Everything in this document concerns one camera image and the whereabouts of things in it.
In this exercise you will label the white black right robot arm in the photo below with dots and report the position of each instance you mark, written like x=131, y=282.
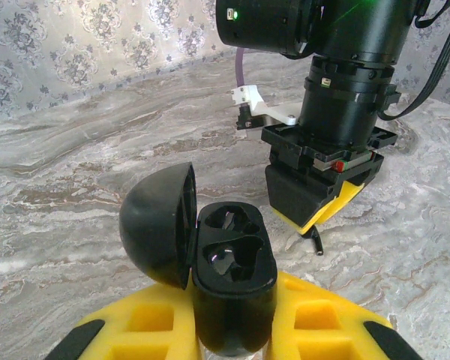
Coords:
x=270, y=22

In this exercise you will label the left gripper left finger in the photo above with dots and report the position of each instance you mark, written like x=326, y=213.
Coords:
x=108, y=337

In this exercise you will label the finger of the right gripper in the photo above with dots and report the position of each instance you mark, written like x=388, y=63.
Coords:
x=348, y=191
x=296, y=195

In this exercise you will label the black earbud charging case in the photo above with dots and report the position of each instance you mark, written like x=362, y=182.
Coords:
x=232, y=318

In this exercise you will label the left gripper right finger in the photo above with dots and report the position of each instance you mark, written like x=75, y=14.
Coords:
x=352, y=333

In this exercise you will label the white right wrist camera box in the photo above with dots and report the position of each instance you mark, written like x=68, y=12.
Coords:
x=255, y=99

